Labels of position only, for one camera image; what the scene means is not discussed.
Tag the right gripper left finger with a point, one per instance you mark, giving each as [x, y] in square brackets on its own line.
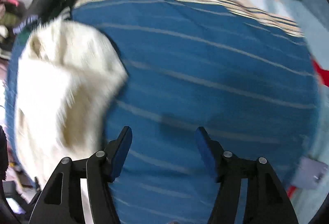
[61, 199]

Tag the white fluffy sweater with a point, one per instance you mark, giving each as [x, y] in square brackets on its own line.
[68, 74]

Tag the clothes rack with clothes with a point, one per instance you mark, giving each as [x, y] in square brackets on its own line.
[12, 12]

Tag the blue striped bed sheet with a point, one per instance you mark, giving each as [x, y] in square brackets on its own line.
[251, 86]

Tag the dark green striped garment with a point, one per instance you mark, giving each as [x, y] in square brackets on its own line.
[28, 23]

